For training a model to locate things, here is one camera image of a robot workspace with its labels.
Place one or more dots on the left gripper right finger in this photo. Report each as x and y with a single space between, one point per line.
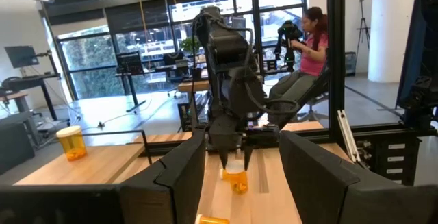
315 183

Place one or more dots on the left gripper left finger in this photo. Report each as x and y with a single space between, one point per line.
171 193

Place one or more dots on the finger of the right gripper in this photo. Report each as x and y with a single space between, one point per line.
247 153
224 155

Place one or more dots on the large orange medicine bottle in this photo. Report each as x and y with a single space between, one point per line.
72 145
238 183

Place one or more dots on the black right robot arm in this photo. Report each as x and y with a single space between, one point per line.
226 46

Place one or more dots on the wooden shelf black legs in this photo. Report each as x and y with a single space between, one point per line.
85 169

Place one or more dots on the silver aluminium extrusion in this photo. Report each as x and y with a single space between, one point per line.
347 135

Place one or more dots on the black drawer cabinet white labels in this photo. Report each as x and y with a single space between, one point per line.
397 164

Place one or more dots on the black office chair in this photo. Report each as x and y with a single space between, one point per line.
316 90

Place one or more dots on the green leafy office plant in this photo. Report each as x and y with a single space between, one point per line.
190 44

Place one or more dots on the person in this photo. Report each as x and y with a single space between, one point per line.
313 59

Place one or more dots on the black computer monitor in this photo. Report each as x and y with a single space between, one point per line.
20 56
130 63

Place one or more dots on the black tripod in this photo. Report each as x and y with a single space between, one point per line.
362 28

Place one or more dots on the grey cabinet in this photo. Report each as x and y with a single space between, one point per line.
13 145

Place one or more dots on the white round column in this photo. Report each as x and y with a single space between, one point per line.
393 28

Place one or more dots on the large black equipment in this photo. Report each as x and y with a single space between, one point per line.
424 46

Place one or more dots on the black standing desk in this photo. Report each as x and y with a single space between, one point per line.
31 79

